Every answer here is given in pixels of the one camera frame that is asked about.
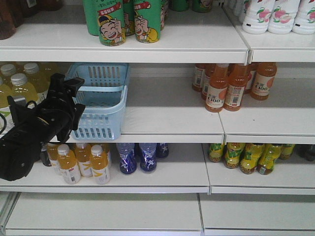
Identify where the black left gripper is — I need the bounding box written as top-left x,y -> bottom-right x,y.
35,73 -> 86,143

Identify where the light blue plastic basket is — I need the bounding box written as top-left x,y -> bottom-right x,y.
66,62 -> 130,142

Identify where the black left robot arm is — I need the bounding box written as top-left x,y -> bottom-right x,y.
0,73 -> 85,181

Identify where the pale yellow drink bottle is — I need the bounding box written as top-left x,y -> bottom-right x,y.
24,62 -> 49,101
10,73 -> 40,104
0,78 -> 14,134

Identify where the orange juice bottle white label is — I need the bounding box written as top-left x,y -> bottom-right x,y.
75,143 -> 93,177
90,145 -> 110,184
57,144 -> 81,184

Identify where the white shelf board top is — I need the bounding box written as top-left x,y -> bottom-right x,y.
0,1 -> 249,63

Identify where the green cartoon drink bottle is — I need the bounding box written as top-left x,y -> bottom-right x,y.
95,0 -> 126,46
133,0 -> 161,43

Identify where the blue sports drink bottle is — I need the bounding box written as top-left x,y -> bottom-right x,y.
116,143 -> 137,175
139,143 -> 157,173

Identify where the white shelf board bottom left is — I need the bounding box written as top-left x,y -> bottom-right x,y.
5,193 -> 202,236

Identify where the white shelf board middle left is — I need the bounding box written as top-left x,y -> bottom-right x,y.
0,144 -> 210,193

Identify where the orange C100 drink bottle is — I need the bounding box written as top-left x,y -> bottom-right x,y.
223,63 -> 248,111
205,63 -> 229,113
251,62 -> 277,100

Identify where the yellow lemon tea bottle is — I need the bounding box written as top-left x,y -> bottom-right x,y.
240,143 -> 265,175
257,144 -> 283,175
224,143 -> 246,169
208,143 -> 225,163

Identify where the white shelf board bottom right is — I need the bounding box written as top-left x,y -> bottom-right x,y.
199,194 -> 315,236

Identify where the white peach drink bottle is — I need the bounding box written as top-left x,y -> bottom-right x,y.
292,0 -> 315,35
242,0 -> 275,34
267,0 -> 300,34

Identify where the white shelf board upper right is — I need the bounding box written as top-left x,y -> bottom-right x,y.
219,78 -> 315,144

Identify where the white shelf board middle right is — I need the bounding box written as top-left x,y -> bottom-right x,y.
202,144 -> 315,195

